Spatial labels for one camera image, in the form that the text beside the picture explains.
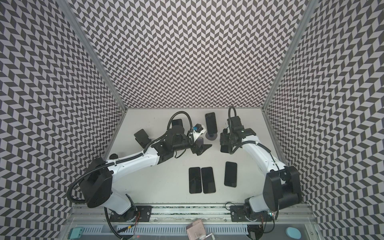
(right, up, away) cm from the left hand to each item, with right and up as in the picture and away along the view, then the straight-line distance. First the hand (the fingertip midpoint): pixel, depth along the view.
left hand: (207, 139), depth 76 cm
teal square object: (-59, -40, -10) cm, 72 cm away
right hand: (+12, -4, +10) cm, 16 cm away
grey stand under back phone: (+4, -2, +26) cm, 26 cm away
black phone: (-18, +7, +17) cm, 26 cm away
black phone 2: (+1, -24, +7) cm, 25 cm away
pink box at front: (-6, -39, -11) cm, 41 cm away
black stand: (-41, -2, +18) cm, 45 cm away
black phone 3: (+14, -21, +9) cm, 27 cm away
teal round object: (+40, -43, -8) cm, 59 cm away
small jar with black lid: (-52, -10, +6) cm, 53 cm away
